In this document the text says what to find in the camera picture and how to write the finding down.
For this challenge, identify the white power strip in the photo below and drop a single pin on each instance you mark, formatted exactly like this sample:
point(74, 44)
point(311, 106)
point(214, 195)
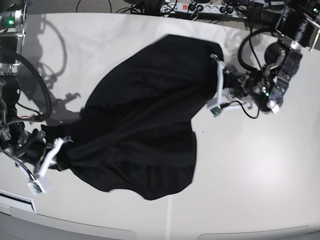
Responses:
point(206, 10)

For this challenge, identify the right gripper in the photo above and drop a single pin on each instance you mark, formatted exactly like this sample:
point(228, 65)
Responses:
point(31, 148)

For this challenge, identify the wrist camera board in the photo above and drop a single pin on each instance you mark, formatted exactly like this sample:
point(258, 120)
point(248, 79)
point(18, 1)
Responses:
point(39, 185)
point(214, 107)

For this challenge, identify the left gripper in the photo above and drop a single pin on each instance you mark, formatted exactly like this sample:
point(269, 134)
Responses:
point(237, 86)

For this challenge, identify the black t-shirt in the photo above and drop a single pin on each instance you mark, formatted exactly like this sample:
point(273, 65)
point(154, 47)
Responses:
point(134, 132)

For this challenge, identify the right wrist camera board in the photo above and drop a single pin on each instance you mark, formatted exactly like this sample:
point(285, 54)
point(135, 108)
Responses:
point(39, 185)

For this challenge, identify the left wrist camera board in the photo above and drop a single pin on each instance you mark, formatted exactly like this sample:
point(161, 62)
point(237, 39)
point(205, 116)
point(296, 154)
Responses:
point(214, 107)

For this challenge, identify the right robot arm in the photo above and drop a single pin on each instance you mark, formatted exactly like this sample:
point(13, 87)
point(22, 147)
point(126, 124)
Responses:
point(13, 18)

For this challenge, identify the black power adapter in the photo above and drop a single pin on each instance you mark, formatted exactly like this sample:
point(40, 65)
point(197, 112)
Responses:
point(264, 17)

